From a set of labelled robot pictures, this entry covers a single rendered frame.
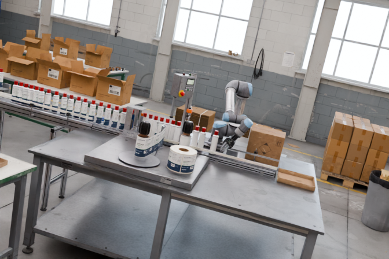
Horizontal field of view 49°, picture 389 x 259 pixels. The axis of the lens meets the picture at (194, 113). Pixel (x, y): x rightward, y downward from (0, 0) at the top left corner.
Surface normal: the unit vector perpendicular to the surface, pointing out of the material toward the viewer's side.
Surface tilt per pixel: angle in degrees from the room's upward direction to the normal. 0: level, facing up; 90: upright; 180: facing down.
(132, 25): 90
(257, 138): 90
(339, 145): 88
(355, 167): 87
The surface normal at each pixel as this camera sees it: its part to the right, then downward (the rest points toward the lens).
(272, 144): -0.24, 0.17
